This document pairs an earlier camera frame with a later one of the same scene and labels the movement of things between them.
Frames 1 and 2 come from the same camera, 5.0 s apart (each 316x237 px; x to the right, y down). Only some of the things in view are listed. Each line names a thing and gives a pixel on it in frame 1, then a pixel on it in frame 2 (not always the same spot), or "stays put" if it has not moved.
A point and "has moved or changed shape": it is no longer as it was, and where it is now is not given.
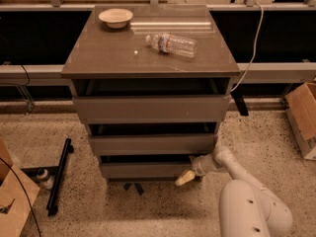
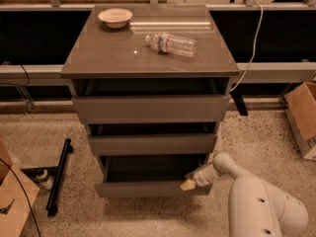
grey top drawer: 100,110 stays put
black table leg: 240,102 stays put
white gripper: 199,167 to 201,178
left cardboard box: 14,206 stays put
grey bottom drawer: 145,170 has moved or changed shape
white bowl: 116,18 stays put
